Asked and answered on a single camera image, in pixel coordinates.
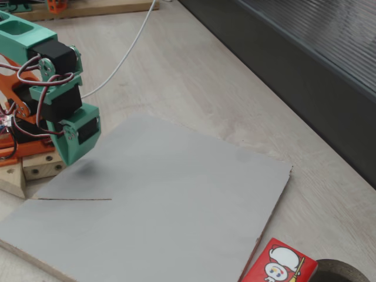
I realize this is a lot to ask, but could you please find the orange circuit board mount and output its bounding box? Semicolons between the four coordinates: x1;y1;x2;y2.
0;137;18;167

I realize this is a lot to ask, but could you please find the grey topped chipboard panel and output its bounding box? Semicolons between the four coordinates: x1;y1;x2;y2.
0;113;294;282

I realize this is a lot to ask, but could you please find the wooden base block with screws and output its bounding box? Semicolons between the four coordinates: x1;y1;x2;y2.
22;146;67;181

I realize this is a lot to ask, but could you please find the white USB cable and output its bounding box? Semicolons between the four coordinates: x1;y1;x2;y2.
80;0;157;100

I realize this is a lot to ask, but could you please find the red cartoon print box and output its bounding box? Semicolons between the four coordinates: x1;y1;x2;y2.
239;237;319;282

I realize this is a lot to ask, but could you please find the light wooden wedge block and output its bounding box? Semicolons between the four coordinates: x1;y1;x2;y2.
0;160;27;199

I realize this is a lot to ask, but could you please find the frosted desk partition panel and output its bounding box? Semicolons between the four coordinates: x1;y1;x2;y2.
179;0;376;189

